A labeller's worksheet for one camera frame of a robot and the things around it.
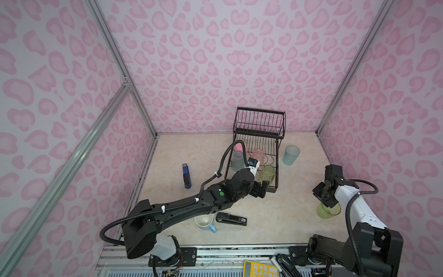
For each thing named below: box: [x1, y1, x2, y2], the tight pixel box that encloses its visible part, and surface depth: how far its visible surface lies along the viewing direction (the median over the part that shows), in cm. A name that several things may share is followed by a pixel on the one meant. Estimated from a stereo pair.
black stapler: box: [215, 211, 248, 227], surface depth 82 cm
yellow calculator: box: [242, 260, 280, 277], surface depth 70 cm
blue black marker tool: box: [182, 163, 193, 190], surface depth 98 cm
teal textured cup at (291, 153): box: [282, 144, 300, 166], surface depth 100 cm
